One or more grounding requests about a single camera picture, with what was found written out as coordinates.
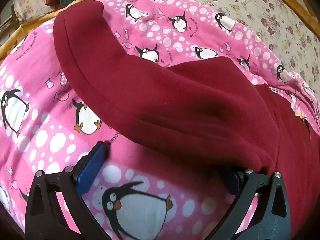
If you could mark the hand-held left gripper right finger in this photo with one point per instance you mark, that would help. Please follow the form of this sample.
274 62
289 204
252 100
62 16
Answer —
236 178

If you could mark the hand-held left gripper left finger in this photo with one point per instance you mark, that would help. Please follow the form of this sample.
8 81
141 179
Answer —
92 165

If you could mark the maroon fleece garment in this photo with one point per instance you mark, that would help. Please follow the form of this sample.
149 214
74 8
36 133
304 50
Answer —
160 100

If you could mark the pink penguin print blanket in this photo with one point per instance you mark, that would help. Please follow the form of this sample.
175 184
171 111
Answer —
50 135

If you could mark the yellow red printed cloth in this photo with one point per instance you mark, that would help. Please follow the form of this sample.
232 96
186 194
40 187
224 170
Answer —
298 113

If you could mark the floral bedsheet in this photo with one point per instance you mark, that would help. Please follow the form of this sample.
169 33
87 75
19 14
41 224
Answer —
250 7

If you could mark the orange brown blanket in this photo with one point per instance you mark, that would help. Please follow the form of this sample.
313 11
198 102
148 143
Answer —
287 2

